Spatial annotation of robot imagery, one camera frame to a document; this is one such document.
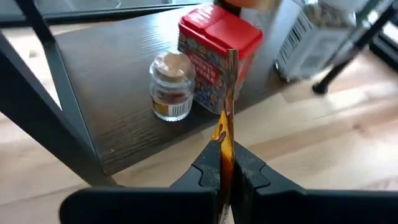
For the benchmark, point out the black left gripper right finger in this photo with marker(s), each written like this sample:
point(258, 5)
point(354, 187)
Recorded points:
point(311, 208)

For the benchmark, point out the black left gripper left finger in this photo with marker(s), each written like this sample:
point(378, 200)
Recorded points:
point(155, 207)

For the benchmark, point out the taco seasoning mix packet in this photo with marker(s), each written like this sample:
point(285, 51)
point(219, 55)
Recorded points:
point(228, 149)

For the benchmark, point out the small glass jar brown lid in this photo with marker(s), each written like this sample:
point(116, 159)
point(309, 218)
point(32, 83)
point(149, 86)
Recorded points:
point(171, 93)

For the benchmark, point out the seed seasoning jar white lid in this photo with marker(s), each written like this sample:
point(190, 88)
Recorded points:
point(311, 46)

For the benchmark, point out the smoked paprika tin red lid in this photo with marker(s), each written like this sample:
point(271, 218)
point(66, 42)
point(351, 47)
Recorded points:
point(224, 31)

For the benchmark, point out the black-framed dark wood shelf unit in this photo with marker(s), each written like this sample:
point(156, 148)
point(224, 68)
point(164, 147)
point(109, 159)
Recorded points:
point(109, 93)

